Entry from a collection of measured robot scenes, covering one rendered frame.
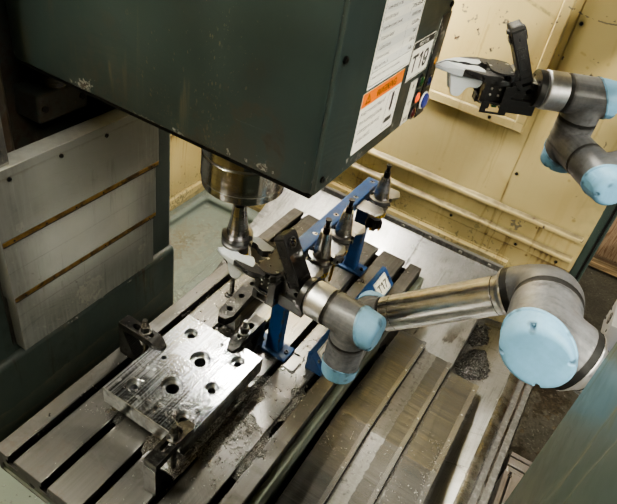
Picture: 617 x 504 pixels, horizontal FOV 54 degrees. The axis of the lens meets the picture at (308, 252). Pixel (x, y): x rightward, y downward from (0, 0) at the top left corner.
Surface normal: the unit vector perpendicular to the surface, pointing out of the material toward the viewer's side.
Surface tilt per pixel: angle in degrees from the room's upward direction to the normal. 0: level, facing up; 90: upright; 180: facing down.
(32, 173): 90
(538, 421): 0
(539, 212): 90
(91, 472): 0
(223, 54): 90
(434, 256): 24
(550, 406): 0
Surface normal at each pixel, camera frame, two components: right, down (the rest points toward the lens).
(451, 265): -0.07, -0.51
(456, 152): -0.52, 0.48
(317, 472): 0.08, -0.70
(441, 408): 0.22, -0.83
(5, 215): 0.86, 0.42
